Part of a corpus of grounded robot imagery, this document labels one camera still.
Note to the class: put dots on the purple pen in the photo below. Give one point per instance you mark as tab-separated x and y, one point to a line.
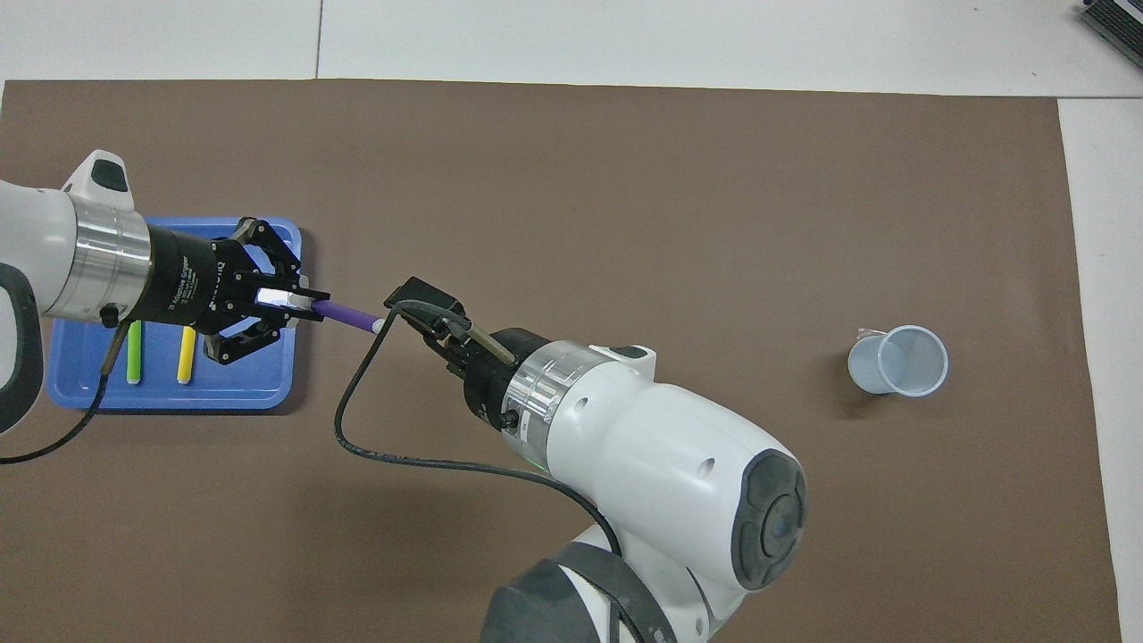
348	314

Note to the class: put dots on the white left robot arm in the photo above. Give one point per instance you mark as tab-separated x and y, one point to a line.
36	250

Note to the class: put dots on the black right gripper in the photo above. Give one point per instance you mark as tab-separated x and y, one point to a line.
496	379

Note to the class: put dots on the brown table mat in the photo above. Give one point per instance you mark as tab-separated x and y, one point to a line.
625	223

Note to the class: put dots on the blue plastic tray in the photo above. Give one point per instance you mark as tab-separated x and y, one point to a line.
259	384

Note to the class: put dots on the light blue mesh cup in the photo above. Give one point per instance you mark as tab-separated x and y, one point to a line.
893	366

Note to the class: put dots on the green pen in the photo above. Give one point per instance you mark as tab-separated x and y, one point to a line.
134	357

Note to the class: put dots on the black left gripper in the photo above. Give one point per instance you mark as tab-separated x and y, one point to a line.
187	277

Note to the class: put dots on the yellow pen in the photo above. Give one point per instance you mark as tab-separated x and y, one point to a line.
186	357

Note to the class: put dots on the dark striped device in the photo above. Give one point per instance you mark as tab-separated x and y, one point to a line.
1121	22

